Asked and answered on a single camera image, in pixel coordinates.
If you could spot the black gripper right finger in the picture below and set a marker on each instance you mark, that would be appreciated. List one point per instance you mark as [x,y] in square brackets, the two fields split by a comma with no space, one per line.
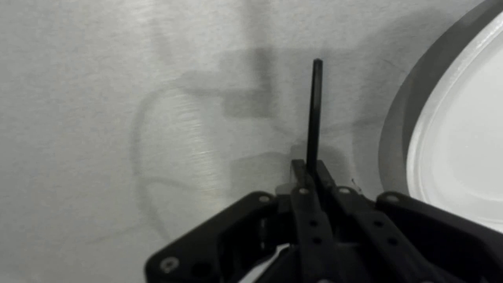
[419,245]

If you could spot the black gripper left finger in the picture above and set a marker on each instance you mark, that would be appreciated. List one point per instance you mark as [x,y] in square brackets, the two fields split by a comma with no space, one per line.
[309,236]

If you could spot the black plastic fork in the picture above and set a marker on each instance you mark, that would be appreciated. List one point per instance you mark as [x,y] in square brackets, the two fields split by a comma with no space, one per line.
[315,115]

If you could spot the white paper plate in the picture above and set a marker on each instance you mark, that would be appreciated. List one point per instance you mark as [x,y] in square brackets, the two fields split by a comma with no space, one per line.
[466,130]

